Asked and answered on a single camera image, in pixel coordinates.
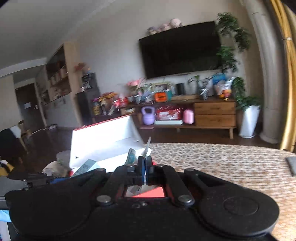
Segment grey folded cloth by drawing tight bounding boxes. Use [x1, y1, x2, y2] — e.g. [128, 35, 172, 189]
[286, 156, 296, 176]

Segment left blue gloved hand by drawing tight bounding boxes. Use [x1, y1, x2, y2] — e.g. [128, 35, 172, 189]
[0, 210, 11, 222]

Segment bag of fruit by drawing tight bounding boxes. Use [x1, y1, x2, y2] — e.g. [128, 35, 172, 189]
[212, 73, 235, 100]

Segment potted orchid plant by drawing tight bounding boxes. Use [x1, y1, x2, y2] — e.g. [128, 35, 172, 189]
[188, 75, 214, 100]

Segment black wall television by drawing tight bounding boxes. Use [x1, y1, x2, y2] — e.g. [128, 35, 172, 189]
[138, 22, 221, 79]

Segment picture frame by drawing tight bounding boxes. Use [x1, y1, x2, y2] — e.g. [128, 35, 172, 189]
[152, 82, 171, 92]

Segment wooden wall shelf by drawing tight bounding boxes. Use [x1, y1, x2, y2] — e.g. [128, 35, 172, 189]
[35, 42, 82, 128]

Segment wooden tv cabinet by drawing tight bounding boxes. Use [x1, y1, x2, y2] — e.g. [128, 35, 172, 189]
[92, 95, 236, 139]

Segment white planter with tree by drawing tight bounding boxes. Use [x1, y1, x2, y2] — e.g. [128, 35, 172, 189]
[216, 12, 261, 139]

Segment red cardboard box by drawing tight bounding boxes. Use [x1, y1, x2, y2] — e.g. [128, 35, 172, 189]
[69, 115, 165, 198]

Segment blue white snack packet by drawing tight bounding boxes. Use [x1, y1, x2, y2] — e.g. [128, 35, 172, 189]
[125, 137, 151, 185]

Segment purple kettlebell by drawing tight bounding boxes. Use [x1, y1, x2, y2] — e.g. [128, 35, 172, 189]
[142, 106, 156, 126]

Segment red gift box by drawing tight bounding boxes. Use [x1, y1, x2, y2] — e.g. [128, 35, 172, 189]
[156, 105, 183, 121]

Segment black side cabinet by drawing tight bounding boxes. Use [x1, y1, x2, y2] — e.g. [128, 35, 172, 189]
[76, 73, 100, 126]

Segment pink flower vase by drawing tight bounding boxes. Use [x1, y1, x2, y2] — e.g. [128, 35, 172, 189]
[126, 78, 145, 104]

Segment blue small carton box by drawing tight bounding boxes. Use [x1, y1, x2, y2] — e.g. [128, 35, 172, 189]
[71, 159, 99, 178]

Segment yellow curtain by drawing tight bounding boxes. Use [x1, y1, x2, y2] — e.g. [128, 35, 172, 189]
[270, 1, 295, 152]

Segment orange radio box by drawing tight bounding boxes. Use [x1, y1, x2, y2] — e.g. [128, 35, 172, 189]
[154, 90, 172, 102]

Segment black speaker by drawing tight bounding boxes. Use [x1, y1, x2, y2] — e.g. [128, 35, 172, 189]
[176, 83, 186, 95]

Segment plush toys on television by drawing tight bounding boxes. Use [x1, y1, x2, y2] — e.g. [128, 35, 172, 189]
[147, 18, 183, 35]

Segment pink small case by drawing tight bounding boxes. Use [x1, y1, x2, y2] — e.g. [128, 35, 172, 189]
[183, 109, 194, 125]

